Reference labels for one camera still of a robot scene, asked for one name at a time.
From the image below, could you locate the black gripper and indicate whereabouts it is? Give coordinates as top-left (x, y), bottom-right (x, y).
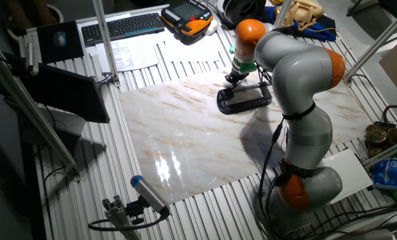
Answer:
top-left (224, 71), bottom-right (250, 92)

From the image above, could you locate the black metal C-clamp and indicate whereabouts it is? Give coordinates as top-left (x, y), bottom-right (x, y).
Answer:
top-left (216, 81), bottom-right (273, 115)

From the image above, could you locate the blank white paper sheet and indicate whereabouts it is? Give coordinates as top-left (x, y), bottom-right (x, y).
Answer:
top-left (158, 31), bottom-right (222, 64)

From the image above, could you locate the white marble pattern board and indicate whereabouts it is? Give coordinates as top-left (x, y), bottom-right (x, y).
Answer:
top-left (117, 68), bottom-right (374, 205)

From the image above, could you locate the black filament spool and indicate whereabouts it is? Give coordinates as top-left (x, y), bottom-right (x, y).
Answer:
top-left (222, 0), bottom-right (267, 28)

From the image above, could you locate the orange black teach pendant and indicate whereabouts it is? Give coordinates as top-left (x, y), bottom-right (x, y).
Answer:
top-left (160, 0), bottom-right (214, 37)

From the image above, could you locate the blue cloth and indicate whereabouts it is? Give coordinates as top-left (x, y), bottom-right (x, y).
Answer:
top-left (256, 5), bottom-right (338, 43)

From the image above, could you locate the printed paper sheet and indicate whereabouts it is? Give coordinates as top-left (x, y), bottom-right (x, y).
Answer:
top-left (95, 39), bottom-right (160, 73)

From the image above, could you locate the black computer keyboard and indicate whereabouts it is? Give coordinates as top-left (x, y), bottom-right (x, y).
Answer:
top-left (81, 12), bottom-right (166, 47)

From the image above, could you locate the white flat panel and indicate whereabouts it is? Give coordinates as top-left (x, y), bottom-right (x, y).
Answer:
top-left (318, 148), bottom-right (374, 205)

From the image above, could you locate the ornate brass antique object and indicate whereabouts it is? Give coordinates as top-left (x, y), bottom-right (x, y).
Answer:
top-left (364, 103), bottom-right (397, 160)

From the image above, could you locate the black mouse pad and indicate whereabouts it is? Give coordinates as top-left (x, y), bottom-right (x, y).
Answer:
top-left (36, 20), bottom-right (85, 64)

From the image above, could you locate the black flat monitor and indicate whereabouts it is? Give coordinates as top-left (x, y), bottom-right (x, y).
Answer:
top-left (18, 63), bottom-right (111, 124)

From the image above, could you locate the grey monitor stand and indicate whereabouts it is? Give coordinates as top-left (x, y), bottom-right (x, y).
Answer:
top-left (21, 106), bottom-right (87, 146)

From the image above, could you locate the blue plastic package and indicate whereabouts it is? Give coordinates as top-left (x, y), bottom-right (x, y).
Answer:
top-left (372, 157), bottom-right (397, 191)

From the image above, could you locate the short aluminium profile stub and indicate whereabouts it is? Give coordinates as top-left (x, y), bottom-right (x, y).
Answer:
top-left (101, 195), bottom-right (143, 240)

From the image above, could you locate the blue grey computer mouse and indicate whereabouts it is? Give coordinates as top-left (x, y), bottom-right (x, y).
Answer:
top-left (53, 31), bottom-right (67, 47)

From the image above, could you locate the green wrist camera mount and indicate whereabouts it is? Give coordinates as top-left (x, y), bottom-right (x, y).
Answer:
top-left (228, 45), bottom-right (258, 75)

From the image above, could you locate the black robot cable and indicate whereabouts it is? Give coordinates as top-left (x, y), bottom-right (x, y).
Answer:
top-left (257, 117), bottom-right (288, 234)

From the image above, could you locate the black cable strap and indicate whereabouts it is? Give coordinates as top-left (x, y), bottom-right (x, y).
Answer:
top-left (281, 101), bottom-right (316, 121)
top-left (274, 158), bottom-right (316, 188)

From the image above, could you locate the aluminium frame post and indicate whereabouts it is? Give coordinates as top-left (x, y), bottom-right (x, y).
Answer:
top-left (91, 0), bottom-right (121, 88)
top-left (272, 0), bottom-right (294, 30)
top-left (363, 136), bottom-right (397, 169)
top-left (343, 1), bottom-right (397, 84)
top-left (0, 46), bottom-right (81, 183)

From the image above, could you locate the silver camera with blue end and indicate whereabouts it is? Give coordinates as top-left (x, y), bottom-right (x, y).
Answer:
top-left (130, 175), bottom-right (171, 217)

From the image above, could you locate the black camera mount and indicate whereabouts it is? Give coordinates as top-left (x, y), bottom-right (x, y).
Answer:
top-left (125, 196), bottom-right (149, 226)

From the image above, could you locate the black floor cable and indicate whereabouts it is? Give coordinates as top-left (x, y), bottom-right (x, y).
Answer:
top-left (298, 203), bottom-right (397, 240)

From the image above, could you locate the black camera cable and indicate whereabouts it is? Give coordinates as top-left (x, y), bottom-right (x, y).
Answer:
top-left (87, 213), bottom-right (169, 232)

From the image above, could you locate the silver box camera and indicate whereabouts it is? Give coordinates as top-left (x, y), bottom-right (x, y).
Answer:
top-left (24, 41), bottom-right (40, 77)

